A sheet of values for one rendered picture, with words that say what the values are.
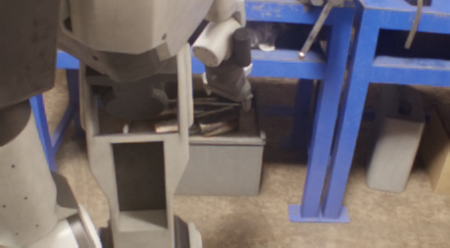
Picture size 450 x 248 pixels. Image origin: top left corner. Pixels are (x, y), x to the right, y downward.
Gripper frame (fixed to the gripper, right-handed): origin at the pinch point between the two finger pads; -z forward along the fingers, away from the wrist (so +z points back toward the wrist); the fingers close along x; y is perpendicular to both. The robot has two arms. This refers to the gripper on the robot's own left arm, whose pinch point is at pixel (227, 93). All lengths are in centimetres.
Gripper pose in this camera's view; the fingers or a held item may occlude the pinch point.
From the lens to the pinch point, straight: 121.0
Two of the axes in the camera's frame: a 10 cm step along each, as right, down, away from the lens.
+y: 4.9, -7.7, 4.0
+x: 8.7, 3.9, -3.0
